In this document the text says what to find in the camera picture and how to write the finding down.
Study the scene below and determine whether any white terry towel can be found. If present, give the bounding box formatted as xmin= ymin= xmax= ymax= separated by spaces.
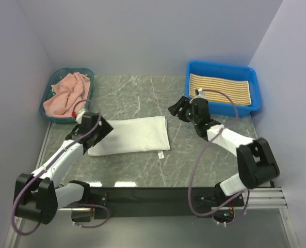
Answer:
xmin=87 ymin=116 xmax=170 ymax=157

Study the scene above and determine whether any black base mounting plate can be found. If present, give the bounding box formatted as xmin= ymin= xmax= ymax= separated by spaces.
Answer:
xmin=61 ymin=187 xmax=246 ymax=220

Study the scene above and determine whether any blue plastic bin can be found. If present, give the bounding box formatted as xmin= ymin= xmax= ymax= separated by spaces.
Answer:
xmin=184 ymin=60 xmax=261 ymax=117

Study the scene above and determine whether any teal plastic laundry basket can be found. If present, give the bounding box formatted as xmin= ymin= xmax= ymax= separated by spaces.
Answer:
xmin=39 ymin=68 xmax=94 ymax=123

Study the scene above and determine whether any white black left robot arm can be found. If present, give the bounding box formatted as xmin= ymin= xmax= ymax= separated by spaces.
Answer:
xmin=12 ymin=112 xmax=113 ymax=224

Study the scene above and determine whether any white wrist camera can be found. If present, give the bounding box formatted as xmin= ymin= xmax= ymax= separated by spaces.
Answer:
xmin=72 ymin=108 xmax=88 ymax=124
xmin=190 ymin=88 xmax=206 ymax=102

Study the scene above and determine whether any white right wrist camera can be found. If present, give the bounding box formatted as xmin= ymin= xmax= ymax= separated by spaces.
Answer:
xmin=190 ymin=88 xmax=206 ymax=102

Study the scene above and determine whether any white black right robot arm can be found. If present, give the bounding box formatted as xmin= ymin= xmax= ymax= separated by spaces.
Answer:
xmin=168 ymin=96 xmax=280 ymax=206

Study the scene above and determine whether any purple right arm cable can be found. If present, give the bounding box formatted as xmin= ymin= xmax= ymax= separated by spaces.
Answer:
xmin=187 ymin=88 xmax=250 ymax=225

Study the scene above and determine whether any yellow white striped towel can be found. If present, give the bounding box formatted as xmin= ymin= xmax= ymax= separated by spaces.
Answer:
xmin=189 ymin=73 xmax=251 ymax=106

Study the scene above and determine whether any pink terry towel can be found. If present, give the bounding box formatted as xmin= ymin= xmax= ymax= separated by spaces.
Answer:
xmin=43 ymin=72 xmax=91 ymax=118

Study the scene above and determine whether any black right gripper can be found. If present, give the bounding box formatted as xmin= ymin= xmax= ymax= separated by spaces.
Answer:
xmin=168 ymin=96 xmax=199 ymax=126

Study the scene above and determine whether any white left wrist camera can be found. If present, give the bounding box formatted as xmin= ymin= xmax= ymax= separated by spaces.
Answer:
xmin=72 ymin=108 xmax=88 ymax=124

